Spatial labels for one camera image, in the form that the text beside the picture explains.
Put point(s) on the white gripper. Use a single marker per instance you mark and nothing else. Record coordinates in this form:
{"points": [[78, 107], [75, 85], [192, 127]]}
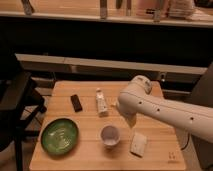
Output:
{"points": [[131, 120]]}

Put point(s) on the white ceramic cup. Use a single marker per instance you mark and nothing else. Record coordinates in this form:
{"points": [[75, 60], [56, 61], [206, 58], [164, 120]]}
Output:
{"points": [[110, 136]]}

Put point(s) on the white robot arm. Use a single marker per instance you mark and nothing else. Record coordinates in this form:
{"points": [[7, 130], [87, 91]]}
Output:
{"points": [[136, 98]]}

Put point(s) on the green ceramic bowl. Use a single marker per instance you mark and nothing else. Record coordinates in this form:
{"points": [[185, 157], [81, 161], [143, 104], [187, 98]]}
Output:
{"points": [[59, 136]]}

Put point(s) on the white sponge block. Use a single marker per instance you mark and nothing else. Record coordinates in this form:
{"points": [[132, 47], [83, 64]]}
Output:
{"points": [[138, 144]]}

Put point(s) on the white tube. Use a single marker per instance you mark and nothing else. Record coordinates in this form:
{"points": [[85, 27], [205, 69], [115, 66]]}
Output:
{"points": [[101, 103]]}

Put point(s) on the wooden table board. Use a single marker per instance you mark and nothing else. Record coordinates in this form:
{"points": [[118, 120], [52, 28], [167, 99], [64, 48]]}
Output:
{"points": [[162, 152]]}

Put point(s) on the black rectangular bar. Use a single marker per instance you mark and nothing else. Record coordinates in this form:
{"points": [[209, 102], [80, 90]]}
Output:
{"points": [[76, 103]]}

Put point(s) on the black chair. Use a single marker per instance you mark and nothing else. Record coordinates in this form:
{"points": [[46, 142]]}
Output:
{"points": [[19, 104]]}

